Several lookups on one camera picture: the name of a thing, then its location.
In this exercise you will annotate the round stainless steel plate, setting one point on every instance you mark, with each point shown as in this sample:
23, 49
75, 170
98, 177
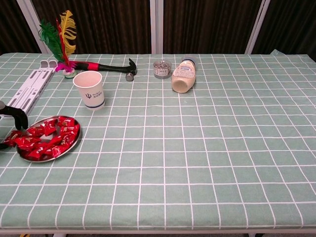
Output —
69, 148

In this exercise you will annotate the white paper cup blue logo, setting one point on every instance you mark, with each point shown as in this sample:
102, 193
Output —
92, 96

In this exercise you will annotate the green white checked tablecloth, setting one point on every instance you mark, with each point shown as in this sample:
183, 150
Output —
172, 148

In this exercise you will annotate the beige mayonnaise squeeze bottle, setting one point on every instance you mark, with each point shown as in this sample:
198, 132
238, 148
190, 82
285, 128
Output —
184, 76

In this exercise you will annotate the white folding laptop stand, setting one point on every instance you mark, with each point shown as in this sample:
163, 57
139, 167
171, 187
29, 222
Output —
37, 84

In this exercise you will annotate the colourful feather shuttlecock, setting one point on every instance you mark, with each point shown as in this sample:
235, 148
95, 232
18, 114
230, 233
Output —
55, 44

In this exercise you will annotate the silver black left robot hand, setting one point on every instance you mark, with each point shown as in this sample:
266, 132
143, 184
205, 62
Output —
21, 118

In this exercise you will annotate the clear jar of paper clips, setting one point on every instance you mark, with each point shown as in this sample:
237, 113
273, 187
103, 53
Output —
162, 70

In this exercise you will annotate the red candy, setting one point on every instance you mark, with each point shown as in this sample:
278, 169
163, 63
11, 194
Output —
70, 129
49, 128
34, 154
26, 142
66, 121
37, 130
11, 138
56, 150
65, 139

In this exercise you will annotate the dark brown curtain panel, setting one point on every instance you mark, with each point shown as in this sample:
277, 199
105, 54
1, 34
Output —
209, 24
111, 24
10, 24
291, 24

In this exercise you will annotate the white metal frame post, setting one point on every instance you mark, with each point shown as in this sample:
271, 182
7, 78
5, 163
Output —
31, 19
156, 24
257, 24

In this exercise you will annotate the black red claw hammer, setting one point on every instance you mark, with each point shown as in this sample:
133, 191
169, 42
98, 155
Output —
111, 67

